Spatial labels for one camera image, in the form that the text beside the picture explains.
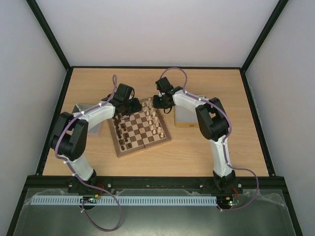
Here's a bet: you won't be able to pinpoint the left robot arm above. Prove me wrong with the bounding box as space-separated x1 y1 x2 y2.
49 84 142 191

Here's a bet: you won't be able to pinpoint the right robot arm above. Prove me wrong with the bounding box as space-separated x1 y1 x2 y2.
153 77 235 193

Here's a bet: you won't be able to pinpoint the white pieces on board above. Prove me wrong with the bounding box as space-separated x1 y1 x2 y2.
139 98 166 142

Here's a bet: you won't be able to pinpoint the dark chess pieces group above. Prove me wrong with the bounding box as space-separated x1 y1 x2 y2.
113 114 131 151

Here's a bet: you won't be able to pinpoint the wooden chess board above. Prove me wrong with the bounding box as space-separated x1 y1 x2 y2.
108 109 171 158

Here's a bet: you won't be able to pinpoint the gold metal tin tray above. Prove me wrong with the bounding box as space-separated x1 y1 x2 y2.
173 94 205 128

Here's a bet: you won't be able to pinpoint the purple looped floor cable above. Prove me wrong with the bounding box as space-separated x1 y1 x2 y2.
82 189 123 232

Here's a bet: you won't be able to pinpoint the light blue slotted cable duct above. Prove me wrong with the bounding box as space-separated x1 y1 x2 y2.
31 196 217 206

